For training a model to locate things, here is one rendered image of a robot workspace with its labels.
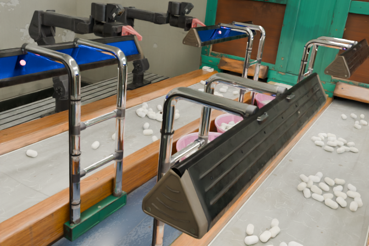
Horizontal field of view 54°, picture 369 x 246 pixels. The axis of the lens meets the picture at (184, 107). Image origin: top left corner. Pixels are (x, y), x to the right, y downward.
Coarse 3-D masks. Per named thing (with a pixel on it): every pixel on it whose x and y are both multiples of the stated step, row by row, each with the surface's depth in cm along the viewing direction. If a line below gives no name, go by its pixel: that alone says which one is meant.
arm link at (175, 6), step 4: (168, 4) 189; (172, 4) 187; (176, 4) 186; (180, 4) 187; (168, 8) 190; (172, 8) 188; (176, 8) 187; (180, 8) 188; (168, 12) 190; (172, 12) 188; (176, 12) 188; (160, 16) 191; (164, 16) 190; (168, 16) 191; (160, 20) 191; (164, 20) 190; (168, 20) 192
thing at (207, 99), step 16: (208, 80) 75; (224, 80) 73; (240, 80) 71; (176, 96) 62; (192, 96) 60; (208, 96) 59; (272, 96) 69; (288, 96) 66; (208, 112) 77; (240, 112) 55; (256, 112) 56; (208, 128) 79; (160, 144) 65; (192, 144) 76; (160, 160) 66; (176, 160) 71; (160, 176) 68; (160, 224) 72; (160, 240) 73
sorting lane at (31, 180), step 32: (224, 96) 187; (96, 128) 134; (128, 128) 136; (160, 128) 139; (0, 160) 106; (32, 160) 108; (64, 160) 110; (96, 160) 112; (0, 192) 92; (32, 192) 93
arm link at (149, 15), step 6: (126, 12) 200; (132, 12) 199; (138, 12) 198; (144, 12) 196; (150, 12) 194; (156, 12) 195; (120, 18) 202; (132, 18) 201; (138, 18) 199; (144, 18) 197; (150, 18) 195; (162, 24) 194
